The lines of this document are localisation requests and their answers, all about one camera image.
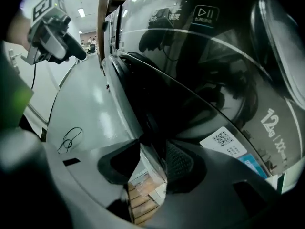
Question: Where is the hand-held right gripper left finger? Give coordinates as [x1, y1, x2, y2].
[42, 138, 143, 229]

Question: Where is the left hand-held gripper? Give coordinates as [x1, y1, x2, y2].
[20, 0, 88, 65]

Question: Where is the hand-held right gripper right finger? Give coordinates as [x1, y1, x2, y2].
[146, 139, 283, 229]

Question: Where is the black washing machine door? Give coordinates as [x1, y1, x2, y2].
[103, 29, 303, 178]

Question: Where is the person's left forearm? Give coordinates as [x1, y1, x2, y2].
[6, 8, 33, 49]

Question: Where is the black cabinet appliance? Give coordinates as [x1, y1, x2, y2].
[102, 0, 305, 193]

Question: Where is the wooden slatted pallet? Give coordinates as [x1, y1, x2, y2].
[127, 173, 167, 226]

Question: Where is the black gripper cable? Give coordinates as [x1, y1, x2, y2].
[30, 63, 37, 90]

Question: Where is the metal door handle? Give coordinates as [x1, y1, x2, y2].
[8, 48, 22, 69]

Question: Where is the black floor cable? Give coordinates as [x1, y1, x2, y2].
[57, 127, 84, 154]

